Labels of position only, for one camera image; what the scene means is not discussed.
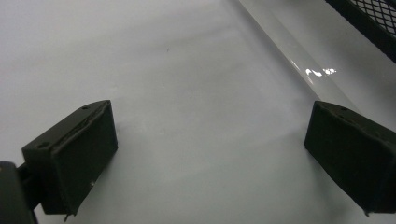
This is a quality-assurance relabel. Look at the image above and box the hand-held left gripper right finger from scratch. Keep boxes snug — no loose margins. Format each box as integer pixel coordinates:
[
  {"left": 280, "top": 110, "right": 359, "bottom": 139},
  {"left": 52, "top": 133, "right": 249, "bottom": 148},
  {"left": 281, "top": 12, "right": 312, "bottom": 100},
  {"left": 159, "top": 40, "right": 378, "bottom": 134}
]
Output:
[{"left": 304, "top": 100, "right": 396, "bottom": 215}]

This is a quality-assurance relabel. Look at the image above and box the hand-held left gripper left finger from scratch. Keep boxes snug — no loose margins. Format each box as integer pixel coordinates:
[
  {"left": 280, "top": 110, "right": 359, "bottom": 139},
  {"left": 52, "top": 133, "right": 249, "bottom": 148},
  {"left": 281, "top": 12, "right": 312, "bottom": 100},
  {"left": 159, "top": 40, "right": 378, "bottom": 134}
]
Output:
[{"left": 21, "top": 99, "right": 119, "bottom": 217}]

